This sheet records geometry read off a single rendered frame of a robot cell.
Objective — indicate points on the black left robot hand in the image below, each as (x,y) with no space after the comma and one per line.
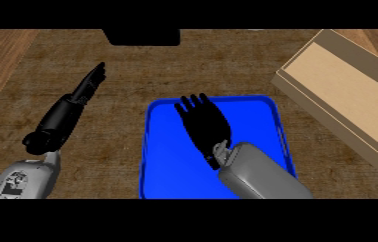
(60,119)

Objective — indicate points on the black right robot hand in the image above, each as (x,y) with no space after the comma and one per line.
(206,126)

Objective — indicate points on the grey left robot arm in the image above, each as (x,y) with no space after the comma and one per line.
(26,179)

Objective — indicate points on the black rectangular object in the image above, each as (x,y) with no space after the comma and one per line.
(141,37)

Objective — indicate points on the cardboard box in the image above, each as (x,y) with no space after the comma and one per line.
(333,86)

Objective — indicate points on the blue plastic tray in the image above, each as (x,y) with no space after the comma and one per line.
(169,152)

